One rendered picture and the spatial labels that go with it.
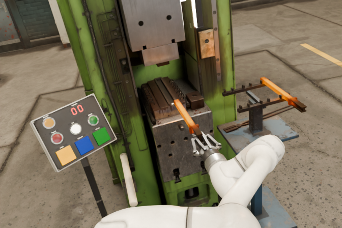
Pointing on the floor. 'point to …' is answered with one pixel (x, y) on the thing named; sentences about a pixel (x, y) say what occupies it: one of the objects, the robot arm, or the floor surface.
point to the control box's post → (93, 186)
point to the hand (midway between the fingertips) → (197, 133)
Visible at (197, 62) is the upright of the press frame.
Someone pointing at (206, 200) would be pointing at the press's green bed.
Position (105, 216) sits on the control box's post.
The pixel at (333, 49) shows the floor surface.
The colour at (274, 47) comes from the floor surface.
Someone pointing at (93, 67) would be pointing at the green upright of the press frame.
